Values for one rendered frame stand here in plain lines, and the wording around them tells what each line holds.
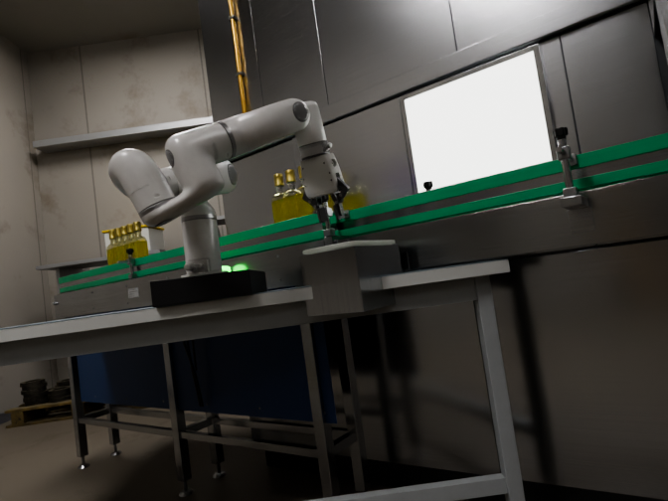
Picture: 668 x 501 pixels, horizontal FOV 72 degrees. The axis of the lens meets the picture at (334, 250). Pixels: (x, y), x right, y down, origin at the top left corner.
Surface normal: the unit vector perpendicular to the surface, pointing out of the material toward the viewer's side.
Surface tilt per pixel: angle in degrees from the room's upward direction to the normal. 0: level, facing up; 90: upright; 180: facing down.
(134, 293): 90
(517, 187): 90
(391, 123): 90
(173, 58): 90
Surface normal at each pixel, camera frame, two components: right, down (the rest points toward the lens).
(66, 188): -0.01, -0.07
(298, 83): -0.58, 0.03
